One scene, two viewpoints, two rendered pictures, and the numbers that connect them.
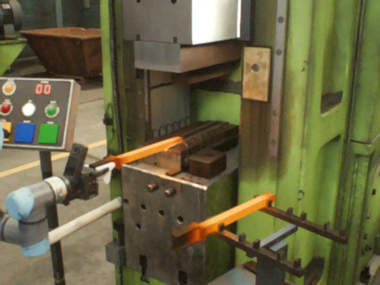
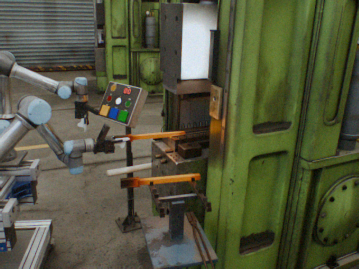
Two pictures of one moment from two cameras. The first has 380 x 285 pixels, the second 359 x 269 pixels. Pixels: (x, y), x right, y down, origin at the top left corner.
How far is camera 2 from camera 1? 96 cm
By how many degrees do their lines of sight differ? 27
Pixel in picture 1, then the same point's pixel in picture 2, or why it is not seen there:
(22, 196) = (68, 144)
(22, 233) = (68, 161)
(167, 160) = (171, 143)
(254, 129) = (215, 135)
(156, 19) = (170, 62)
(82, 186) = (105, 146)
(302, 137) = (233, 145)
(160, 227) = not seen: hidden behind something
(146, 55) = (166, 81)
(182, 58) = (178, 86)
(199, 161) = (180, 147)
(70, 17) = not seen: hidden behind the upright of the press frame
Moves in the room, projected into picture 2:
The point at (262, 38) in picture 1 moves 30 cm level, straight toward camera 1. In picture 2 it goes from (220, 80) to (185, 90)
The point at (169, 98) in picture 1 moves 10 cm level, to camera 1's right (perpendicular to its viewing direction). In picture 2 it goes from (196, 106) to (209, 109)
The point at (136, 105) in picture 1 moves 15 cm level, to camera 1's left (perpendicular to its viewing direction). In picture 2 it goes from (174, 108) to (155, 105)
